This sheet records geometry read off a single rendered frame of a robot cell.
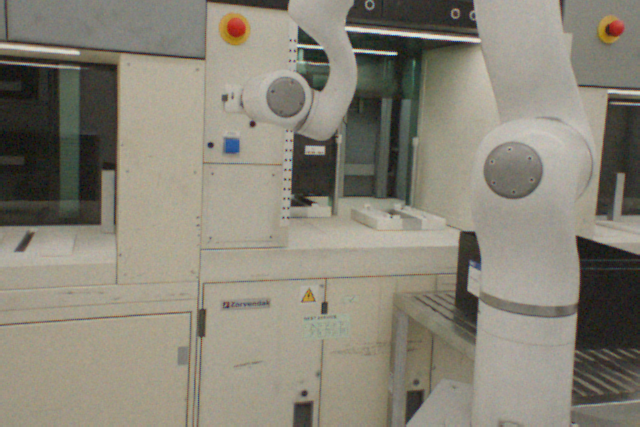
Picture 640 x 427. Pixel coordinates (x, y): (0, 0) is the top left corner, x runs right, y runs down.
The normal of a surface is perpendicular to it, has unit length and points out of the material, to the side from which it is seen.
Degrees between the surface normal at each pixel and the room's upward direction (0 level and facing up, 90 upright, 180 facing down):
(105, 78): 90
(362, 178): 90
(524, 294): 91
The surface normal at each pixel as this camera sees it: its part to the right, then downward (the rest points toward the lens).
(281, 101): 0.32, 0.11
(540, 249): -0.18, 0.61
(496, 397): -0.72, 0.04
